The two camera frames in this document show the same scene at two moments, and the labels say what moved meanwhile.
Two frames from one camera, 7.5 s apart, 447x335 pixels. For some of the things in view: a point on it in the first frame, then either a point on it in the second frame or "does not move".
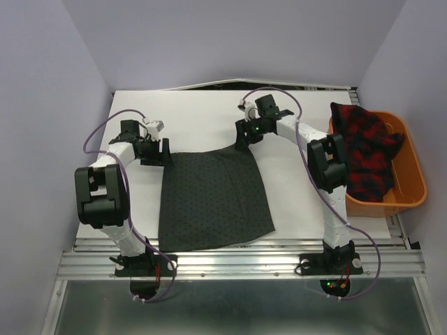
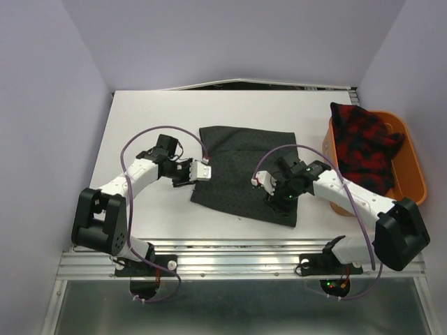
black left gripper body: (150, 154) → (179, 172)
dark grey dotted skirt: (211, 198) → (235, 154)
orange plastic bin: (410, 187) does not move
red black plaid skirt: (369, 149) does not move
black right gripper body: (255, 130) → (287, 189)
